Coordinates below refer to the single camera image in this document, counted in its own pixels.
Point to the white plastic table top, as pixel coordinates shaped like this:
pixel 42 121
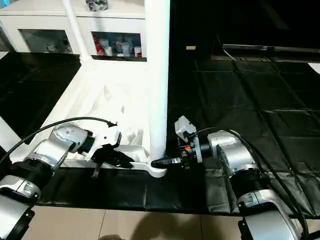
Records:
pixel 100 100

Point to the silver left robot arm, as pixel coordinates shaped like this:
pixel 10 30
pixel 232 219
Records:
pixel 40 160

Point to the black work mat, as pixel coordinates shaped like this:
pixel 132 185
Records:
pixel 125 192

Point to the crumpled black plastic sheet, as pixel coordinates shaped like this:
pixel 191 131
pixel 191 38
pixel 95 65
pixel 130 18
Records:
pixel 260 115

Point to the small yellow label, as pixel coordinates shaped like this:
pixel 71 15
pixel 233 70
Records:
pixel 191 48

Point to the white cabinet with glass doors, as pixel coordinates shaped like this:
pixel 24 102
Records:
pixel 50 25

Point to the dark low furniture silver edge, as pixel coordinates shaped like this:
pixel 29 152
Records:
pixel 270 49

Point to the grey bundle of small items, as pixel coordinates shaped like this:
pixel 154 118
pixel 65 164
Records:
pixel 97 5

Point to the light blue plastic item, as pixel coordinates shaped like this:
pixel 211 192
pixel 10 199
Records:
pixel 4 3

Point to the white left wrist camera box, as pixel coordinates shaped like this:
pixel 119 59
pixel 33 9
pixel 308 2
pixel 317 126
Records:
pixel 106 139

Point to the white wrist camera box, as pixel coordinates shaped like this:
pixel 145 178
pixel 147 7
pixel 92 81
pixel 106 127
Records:
pixel 106 139
pixel 184 127

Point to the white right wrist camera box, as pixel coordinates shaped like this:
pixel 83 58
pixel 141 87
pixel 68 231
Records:
pixel 184 127

